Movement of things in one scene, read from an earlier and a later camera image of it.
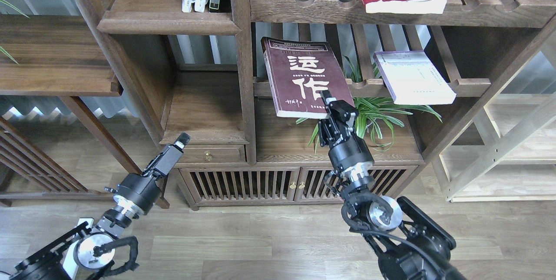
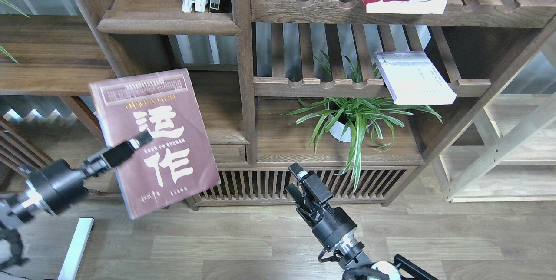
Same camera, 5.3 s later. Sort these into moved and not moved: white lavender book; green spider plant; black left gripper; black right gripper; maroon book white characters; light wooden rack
Moved: black right gripper; maroon book white characters; black left gripper
Not moved: white lavender book; green spider plant; light wooden rack
